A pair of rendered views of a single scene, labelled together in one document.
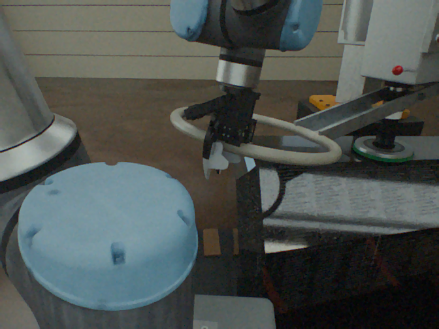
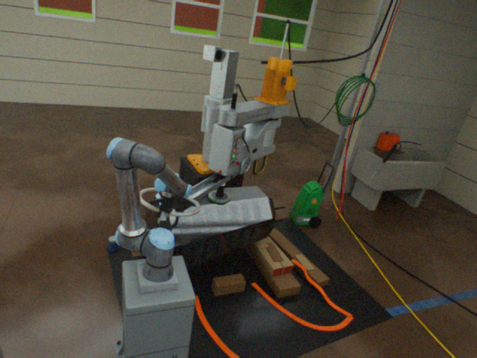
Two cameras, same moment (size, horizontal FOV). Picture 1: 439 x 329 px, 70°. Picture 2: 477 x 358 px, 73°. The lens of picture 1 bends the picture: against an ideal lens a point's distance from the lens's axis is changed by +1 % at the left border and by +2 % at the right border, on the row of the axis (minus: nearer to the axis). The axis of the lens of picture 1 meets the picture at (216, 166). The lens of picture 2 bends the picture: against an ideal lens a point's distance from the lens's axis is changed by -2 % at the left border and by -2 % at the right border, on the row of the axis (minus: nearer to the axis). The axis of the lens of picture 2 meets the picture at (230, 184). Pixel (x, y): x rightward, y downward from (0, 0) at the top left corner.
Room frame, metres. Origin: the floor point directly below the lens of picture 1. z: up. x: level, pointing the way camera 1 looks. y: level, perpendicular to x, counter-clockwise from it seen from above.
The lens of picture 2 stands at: (-1.28, 0.48, 2.32)
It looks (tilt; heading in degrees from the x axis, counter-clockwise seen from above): 26 degrees down; 333
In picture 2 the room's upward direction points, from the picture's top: 9 degrees clockwise
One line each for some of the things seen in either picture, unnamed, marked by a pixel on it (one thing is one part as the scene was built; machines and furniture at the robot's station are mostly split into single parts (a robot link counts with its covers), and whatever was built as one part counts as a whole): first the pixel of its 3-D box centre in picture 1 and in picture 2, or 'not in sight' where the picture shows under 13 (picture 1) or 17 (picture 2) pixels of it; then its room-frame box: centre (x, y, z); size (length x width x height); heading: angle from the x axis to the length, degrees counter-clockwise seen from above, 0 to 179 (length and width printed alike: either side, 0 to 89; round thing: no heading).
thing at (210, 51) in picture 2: not in sight; (212, 53); (2.09, -0.79, 2.00); 0.20 x 0.18 x 0.15; 3
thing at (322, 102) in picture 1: (355, 105); (212, 162); (2.09, -0.94, 0.76); 0.49 x 0.49 x 0.05; 3
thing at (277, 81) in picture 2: not in sight; (277, 80); (1.50, -1.26, 1.88); 0.31 x 0.28 x 0.40; 30
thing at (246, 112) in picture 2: not in sight; (253, 112); (1.36, -0.99, 1.60); 0.96 x 0.25 x 0.17; 120
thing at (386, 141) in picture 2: not in sight; (390, 141); (2.20, -4.03, 1.00); 0.50 x 0.22 x 0.33; 86
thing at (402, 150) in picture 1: (383, 146); (219, 195); (1.19, -0.68, 0.83); 0.21 x 0.21 x 0.01
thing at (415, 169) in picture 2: not in sight; (393, 178); (1.98, -4.13, 0.43); 1.30 x 0.62 x 0.86; 86
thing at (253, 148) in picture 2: not in sight; (251, 144); (1.37, -1.03, 1.28); 0.74 x 0.23 x 0.49; 120
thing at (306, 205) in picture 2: not in sight; (311, 193); (1.72, -2.27, 0.43); 0.35 x 0.35 x 0.87; 78
